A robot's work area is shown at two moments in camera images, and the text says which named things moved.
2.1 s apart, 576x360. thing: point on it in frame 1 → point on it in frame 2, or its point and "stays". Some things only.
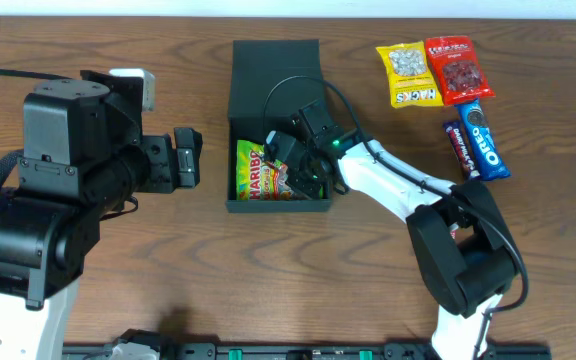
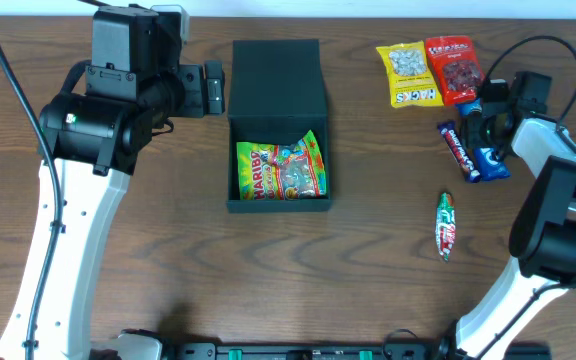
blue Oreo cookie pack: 489,161 stays
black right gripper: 294,156 → 491,122
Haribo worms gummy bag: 259,178 stays
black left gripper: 169,163 → 213,91
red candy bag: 458,71 stays
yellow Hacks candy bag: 411,79 stays
